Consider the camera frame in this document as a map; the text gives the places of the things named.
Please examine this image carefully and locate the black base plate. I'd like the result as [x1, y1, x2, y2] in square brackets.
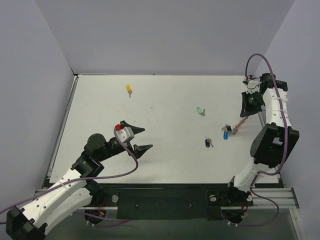
[84, 183, 253, 220]

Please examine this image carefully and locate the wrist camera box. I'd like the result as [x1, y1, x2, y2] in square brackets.
[115, 124, 135, 144]
[242, 75, 260, 94]

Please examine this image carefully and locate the green tagged key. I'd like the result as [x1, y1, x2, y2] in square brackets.
[196, 107, 206, 117]

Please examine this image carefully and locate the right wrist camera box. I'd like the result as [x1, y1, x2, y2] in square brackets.
[242, 75, 260, 94]

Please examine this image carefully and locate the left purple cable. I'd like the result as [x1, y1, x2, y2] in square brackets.
[0, 128, 140, 228]

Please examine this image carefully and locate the yellow tagged key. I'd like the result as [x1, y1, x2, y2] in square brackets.
[126, 84, 133, 98]

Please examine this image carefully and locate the dark blue tagged key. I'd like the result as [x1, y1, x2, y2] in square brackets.
[205, 137, 214, 148]

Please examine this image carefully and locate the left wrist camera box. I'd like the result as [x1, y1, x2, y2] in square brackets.
[115, 124, 135, 144]

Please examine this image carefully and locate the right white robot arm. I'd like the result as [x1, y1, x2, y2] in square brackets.
[223, 73, 300, 205]

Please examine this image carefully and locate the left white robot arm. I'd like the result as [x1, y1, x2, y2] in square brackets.
[1, 120, 152, 240]

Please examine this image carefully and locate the chain of metal keyrings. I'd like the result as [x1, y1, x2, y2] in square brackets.
[221, 115, 251, 136]

